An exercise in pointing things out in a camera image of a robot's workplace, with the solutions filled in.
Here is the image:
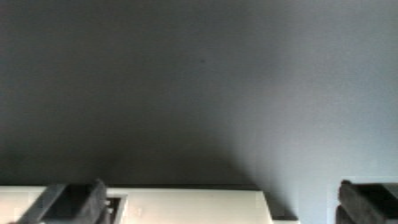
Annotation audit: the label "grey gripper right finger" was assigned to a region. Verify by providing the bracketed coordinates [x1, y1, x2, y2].
[336, 180, 398, 224]

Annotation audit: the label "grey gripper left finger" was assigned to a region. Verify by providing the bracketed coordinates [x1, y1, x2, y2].
[16, 180, 110, 224]

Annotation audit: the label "white table leg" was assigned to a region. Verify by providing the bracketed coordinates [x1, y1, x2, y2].
[341, 176, 398, 184]
[0, 186, 272, 224]

